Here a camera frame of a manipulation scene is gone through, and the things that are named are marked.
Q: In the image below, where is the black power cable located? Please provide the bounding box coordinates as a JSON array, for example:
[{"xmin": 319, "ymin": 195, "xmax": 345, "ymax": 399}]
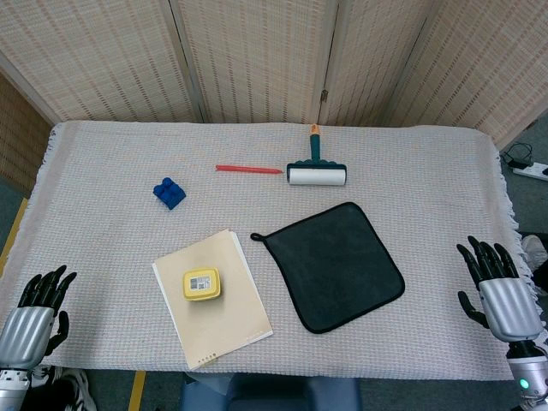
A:
[{"xmin": 501, "ymin": 142, "xmax": 535, "ymax": 170}]

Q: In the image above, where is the blue toy building block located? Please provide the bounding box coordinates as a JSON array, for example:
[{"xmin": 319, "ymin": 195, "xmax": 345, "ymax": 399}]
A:
[{"xmin": 152, "ymin": 176, "xmax": 187, "ymax": 211}]

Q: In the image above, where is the beige paper notebook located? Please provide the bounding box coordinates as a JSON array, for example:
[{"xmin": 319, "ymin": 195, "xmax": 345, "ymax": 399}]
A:
[{"xmin": 152, "ymin": 228, "xmax": 274, "ymax": 372}]

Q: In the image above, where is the white woven tablecloth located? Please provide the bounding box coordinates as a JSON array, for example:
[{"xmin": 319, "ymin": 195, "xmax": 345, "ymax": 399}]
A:
[{"xmin": 0, "ymin": 121, "xmax": 536, "ymax": 382}]

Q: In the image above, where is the black and yellow cloth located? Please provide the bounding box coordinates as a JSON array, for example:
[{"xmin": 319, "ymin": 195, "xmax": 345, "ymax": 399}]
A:
[{"xmin": 250, "ymin": 201, "xmax": 406, "ymax": 335}]

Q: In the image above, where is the woven folding screen panel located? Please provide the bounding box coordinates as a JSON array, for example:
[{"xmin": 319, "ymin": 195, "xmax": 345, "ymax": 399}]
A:
[
  {"xmin": 384, "ymin": 0, "xmax": 548, "ymax": 146},
  {"xmin": 170, "ymin": 0, "xmax": 343, "ymax": 127},
  {"xmin": 0, "ymin": 72, "xmax": 53, "ymax": 194},
  {"xmin": 0, "ymin": 0, "xmax": 207, "ymax": 124},
  {"xmin": 319, "ymin": 0, "xmax": 442, "ymax": 128}
]

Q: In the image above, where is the white power strip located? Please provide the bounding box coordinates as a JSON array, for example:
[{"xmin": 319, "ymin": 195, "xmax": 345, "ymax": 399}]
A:
[{"xmin": 512, "ymin": 162, "xmax": 548, "ymax": 182}]

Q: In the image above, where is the teal handled lint roller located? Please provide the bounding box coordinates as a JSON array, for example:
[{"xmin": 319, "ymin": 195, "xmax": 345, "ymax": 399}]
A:
[{"xmin": 285, "ymin": 122, "xmax": 347, "ymax": 188}]

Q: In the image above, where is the black and white sneaker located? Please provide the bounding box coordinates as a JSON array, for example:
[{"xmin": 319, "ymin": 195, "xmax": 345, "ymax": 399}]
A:
[{"xmin": 30, "ymin": 366, "xmax": 98, "ymax": 411}]

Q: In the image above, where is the blue seat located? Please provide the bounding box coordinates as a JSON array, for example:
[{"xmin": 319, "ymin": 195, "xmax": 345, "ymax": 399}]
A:
[{"xmin": 179, "ymin": 372, "xmax": 363, "ymax": 411}]

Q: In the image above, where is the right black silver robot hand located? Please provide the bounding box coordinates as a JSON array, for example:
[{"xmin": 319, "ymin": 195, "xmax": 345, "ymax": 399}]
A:
[{"xmin": 456, "ymin": 235, "xmax": 544, "ymax": 343}]

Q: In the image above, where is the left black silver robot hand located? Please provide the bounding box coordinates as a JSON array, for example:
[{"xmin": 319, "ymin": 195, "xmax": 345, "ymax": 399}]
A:
[{"xmin": 0, "ymin": 265, "xmax": 78, "ymax": 370}]

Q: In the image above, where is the red pen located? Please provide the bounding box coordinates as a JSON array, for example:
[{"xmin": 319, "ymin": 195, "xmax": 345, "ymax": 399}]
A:
[{"xmin": 215, "ymin": 164, "xmax": 284, "ymax": 176}]

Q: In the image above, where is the small yellow lidded box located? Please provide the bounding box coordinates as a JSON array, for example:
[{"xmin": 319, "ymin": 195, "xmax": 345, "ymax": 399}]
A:
[{"xmin": 182, "ymin": 267, "xmax": 223, "ymax": 302}]

